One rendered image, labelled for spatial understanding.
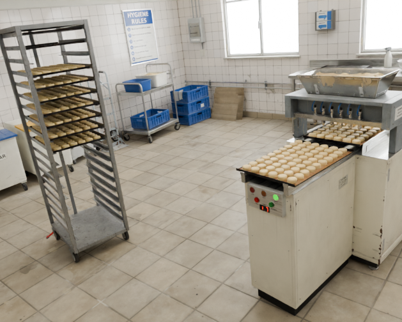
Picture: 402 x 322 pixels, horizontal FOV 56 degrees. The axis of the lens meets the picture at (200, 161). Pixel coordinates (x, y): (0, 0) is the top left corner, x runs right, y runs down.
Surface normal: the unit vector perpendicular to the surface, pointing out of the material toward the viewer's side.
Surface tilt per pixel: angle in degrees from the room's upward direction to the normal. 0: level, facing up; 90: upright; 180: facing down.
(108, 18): 90
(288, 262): 90
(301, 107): 90
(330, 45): 90
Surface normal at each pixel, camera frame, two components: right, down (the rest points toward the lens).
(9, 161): 0.78, 0.18
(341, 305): -0.11, -0.93
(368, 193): -0.72, 0.32
